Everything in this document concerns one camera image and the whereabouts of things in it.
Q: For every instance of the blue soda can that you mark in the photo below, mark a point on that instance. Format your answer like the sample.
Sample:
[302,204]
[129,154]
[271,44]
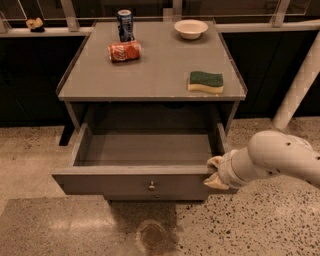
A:
[125,25]

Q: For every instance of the orange soda can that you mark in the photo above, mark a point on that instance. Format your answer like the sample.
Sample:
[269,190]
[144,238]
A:
[124,51]

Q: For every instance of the small yellow black object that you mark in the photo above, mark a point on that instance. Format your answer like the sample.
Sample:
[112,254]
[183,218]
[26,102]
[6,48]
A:
[35,25]

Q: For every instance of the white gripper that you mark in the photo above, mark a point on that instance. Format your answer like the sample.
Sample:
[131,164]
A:
[225,170]

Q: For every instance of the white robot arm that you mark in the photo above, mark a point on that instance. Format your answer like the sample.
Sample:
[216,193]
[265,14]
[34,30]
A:
[267,154]

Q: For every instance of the green yellow sponge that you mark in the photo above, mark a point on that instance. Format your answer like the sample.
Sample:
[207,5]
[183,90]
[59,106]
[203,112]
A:
[206,82]

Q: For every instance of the grey top drawer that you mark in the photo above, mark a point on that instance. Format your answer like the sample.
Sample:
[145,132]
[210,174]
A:
[115,161]

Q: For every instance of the round floor drain cover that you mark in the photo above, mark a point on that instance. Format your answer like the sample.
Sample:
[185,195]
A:
[151,234]

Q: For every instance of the white bowl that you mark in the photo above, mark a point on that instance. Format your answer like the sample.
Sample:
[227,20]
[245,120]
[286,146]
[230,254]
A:
[190,29]

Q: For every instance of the grey drawer cabinet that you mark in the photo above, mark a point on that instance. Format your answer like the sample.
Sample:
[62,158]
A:
[152,91]

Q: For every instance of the grey bottom drawer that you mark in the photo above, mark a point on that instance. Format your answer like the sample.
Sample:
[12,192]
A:
[157,197]

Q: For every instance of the white diagonal pole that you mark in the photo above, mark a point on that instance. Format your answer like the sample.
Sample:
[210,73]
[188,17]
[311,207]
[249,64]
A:
[305,77]

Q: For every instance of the grey drawer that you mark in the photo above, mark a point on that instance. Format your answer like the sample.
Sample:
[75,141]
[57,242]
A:
[115,161]
[157,197]

